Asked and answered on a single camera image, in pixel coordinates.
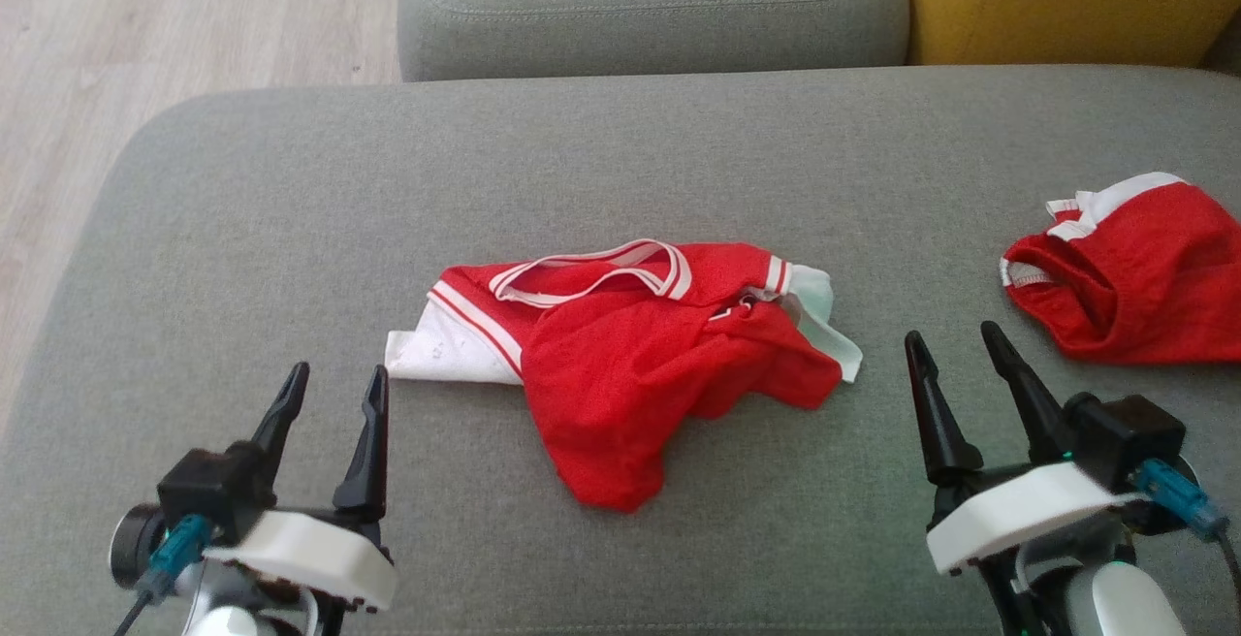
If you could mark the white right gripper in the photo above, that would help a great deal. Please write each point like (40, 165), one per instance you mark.
(1028, 510)

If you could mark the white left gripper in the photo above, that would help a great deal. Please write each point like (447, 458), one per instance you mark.
(310, 554)

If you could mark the red shorts white stripe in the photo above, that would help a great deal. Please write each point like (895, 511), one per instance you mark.
(1144, 277)

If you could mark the red jersey white sleeves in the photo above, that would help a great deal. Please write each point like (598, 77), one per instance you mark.
(630, 374)

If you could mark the grey sofa seat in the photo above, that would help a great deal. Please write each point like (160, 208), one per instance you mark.
(582, 161)

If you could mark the grey sofa corner cushion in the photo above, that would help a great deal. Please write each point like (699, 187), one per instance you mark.
(1226, 49)

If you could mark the grey sofa back cushion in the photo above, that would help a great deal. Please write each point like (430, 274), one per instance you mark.
(650, 6)

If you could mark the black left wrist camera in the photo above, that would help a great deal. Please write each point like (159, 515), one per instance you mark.
(208, 491)

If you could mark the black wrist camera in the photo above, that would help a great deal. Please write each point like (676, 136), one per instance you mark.
(208, 491)
(1125, 437)

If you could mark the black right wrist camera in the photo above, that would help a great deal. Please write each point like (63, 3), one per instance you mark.
(1125, 437)

